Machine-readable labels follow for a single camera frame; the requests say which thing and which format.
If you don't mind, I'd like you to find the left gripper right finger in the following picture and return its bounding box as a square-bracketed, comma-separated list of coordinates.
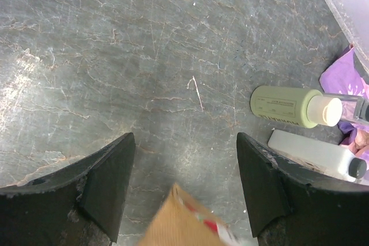
[236, 133, 368, 245]

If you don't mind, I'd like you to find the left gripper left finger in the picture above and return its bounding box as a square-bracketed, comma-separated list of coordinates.
[1, 133, 135, 245]

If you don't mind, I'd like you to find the white square bottle grey cap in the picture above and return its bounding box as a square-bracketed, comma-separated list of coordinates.
[268, 130, 367, 182]

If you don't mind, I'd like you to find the cream lid green jar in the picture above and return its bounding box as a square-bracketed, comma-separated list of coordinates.
[250, 86, 343, 128]

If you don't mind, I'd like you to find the brown canvas tote bag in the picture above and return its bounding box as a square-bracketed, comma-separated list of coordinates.
[137, 183, 243, 246]

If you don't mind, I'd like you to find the clear bottle dark cap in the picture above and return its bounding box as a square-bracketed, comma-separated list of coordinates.
[324, 93, 368, 126]

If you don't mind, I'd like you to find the purple pink patterned cloth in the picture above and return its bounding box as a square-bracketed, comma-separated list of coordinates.
[319, 44, 368, 161]

